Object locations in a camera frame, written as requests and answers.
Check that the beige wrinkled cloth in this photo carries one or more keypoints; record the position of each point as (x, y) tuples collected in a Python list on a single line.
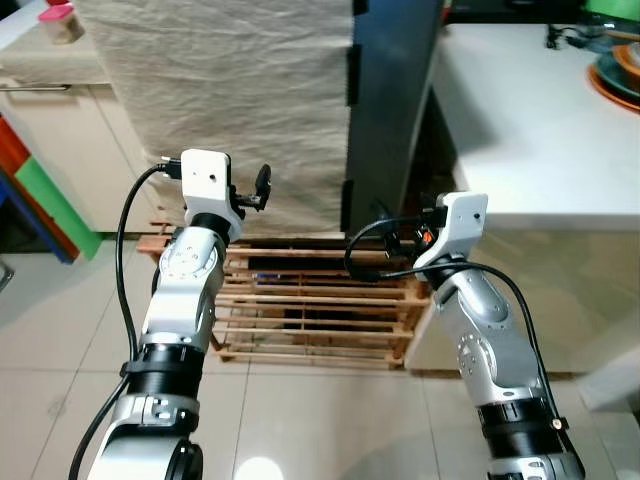
[(220, 100)]

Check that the green plastic item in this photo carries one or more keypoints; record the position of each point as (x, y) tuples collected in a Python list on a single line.
[(615, 8)]

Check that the teal ceramic plate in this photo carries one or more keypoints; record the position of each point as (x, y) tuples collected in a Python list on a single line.
[(610, 85)]

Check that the blue flat board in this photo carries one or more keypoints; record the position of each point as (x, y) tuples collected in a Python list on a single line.
[(25, 215)]

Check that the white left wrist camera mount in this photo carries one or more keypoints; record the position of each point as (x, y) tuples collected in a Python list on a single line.
[(205, 180)]

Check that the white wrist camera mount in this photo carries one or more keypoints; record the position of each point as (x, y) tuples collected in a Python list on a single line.
[(455, 225), (205, 180)]

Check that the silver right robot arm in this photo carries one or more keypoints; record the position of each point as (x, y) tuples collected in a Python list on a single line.
[(490, 330)]

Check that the orange flat board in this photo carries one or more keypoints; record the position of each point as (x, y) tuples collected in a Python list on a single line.
[(10, 145)]

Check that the orange ceramic bowl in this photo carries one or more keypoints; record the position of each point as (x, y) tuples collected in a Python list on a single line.
[(630, 60)]

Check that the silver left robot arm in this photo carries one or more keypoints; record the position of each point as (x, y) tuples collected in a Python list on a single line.
[(185, 290)]

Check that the black metal stand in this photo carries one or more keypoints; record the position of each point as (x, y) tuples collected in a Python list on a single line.
[(570, 38)]

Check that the pink lid plastic container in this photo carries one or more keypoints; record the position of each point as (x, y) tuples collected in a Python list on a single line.
[(62, 20)]

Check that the green flat board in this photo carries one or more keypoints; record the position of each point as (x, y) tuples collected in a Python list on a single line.
[(60, 210)]

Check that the black fridge with white interior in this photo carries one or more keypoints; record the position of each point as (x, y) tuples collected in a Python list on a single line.
[(395, 100)]

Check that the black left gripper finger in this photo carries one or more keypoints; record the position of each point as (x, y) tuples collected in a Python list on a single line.
[(263, 185)]

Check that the orange ceramic plate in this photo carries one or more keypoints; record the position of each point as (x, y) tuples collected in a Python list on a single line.
[(597, 90)]

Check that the white counter unit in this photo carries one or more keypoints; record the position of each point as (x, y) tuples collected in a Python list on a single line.
[(540, 290)]

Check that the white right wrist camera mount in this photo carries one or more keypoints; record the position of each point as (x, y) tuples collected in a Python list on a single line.
[(455, 225)]

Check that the wooden slatted rack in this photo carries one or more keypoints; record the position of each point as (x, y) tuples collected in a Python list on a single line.
[(300, 300)]

